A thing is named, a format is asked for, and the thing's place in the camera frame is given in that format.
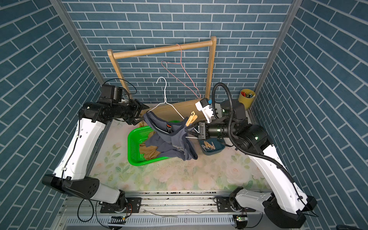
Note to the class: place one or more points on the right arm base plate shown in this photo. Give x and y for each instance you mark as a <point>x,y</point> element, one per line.
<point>227,204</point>

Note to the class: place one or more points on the green plastic basket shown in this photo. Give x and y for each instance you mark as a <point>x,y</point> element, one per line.
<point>134,139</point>

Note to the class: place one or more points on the floral table mat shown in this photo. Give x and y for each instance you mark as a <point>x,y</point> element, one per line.
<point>222,171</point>

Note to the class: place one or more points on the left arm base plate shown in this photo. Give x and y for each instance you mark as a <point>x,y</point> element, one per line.
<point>129,204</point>

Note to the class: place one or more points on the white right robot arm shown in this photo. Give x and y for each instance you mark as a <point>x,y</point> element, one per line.
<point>286,205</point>

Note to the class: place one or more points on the wooden clothespin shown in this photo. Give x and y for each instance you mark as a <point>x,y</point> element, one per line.
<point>193,117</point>
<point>205,143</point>

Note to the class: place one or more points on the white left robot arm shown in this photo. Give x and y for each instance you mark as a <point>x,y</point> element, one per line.
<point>70,176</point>

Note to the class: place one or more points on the dark teal plastic bin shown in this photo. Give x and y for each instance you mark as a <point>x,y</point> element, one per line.
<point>219,146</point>

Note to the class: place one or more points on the tan tank top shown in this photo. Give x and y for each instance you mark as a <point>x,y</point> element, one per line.
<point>149,152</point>

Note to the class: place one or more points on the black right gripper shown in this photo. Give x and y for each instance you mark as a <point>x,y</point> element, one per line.
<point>202,133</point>

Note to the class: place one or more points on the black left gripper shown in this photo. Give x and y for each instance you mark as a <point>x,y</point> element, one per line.
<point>137,106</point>

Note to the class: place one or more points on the yellow pen cup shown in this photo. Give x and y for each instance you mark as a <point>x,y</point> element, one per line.
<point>246,97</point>

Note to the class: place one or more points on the dark grey tank top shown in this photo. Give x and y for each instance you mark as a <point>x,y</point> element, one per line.
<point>170,139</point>

